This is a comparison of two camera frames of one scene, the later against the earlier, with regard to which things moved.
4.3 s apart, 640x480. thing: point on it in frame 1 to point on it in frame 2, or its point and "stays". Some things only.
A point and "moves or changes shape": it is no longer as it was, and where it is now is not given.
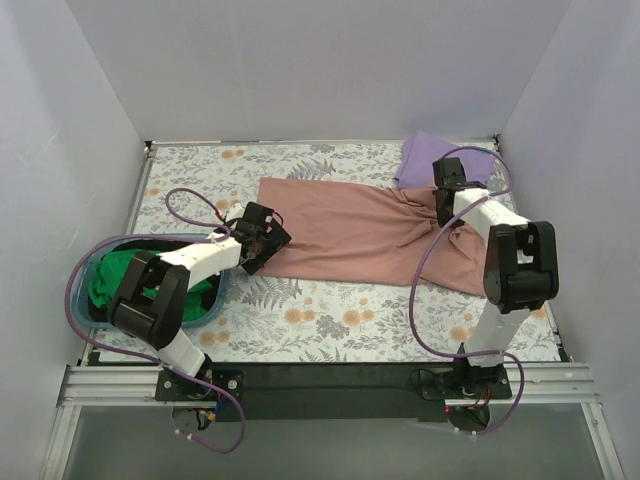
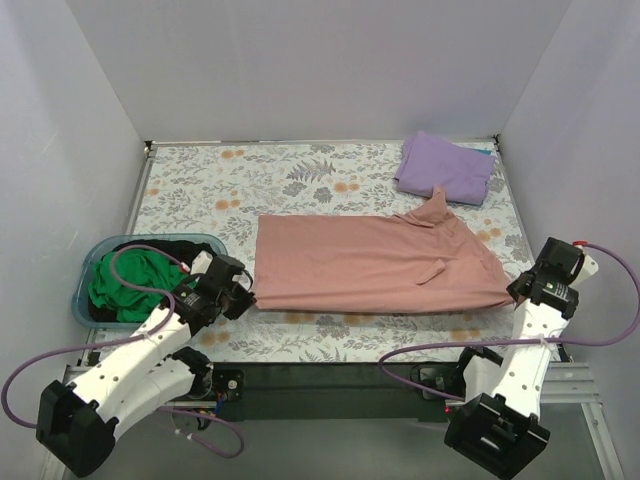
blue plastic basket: (81, 274) stays
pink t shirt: (361, 231) moves or changes shape
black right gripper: (444, 206) to (523, 285)
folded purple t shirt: (421, 151) stays
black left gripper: (272, 240) to (238, 303)
